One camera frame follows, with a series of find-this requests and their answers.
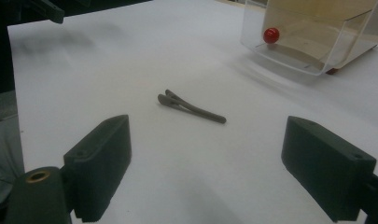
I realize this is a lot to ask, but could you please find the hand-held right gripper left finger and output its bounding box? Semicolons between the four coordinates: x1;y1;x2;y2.
63;114;133;223

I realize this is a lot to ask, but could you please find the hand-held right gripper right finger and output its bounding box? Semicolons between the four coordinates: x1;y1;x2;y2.
280;115;378;223

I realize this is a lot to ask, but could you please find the grey hair clip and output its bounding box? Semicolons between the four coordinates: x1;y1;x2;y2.
157;89;228;125

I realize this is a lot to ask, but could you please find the clear plastic box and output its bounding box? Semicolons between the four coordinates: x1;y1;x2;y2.
240;0;378;77

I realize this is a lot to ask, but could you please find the red ball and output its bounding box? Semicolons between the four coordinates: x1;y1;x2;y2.
262;27;281;45

